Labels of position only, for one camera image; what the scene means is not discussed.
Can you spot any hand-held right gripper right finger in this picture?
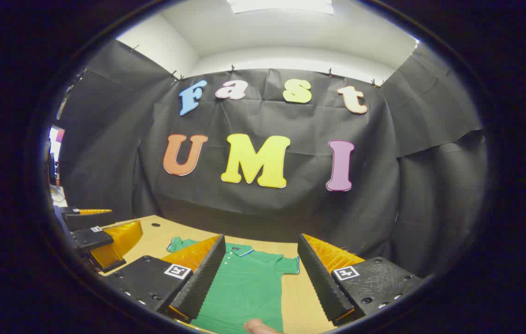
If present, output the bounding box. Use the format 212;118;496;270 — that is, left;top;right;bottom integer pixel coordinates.
297;233;424;327

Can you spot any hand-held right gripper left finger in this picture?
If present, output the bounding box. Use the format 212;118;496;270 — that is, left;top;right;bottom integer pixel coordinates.
105;234;226;324

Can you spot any green T-shirt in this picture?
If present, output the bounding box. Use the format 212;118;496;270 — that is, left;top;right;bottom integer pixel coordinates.
167;237;300;334

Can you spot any bright monitor screen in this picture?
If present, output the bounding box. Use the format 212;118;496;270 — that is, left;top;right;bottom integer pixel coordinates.
48;125;65;164

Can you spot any ceiling light panel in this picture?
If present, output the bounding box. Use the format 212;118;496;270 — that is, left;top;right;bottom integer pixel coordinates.
226;0;335;14

